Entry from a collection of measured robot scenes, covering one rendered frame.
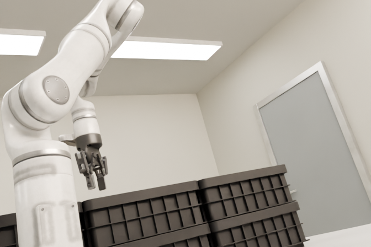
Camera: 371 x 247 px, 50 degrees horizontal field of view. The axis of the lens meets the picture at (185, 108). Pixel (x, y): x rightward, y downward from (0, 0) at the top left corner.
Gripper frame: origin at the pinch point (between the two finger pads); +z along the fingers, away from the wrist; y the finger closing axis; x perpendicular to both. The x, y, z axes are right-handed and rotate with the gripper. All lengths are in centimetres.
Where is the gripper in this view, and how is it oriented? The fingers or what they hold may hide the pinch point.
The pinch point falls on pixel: (96, 184)
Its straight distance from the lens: 118.6
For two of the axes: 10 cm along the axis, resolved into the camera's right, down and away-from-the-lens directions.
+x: -9.2, 3.3, 2.3
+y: 3.1, 2.3, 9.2
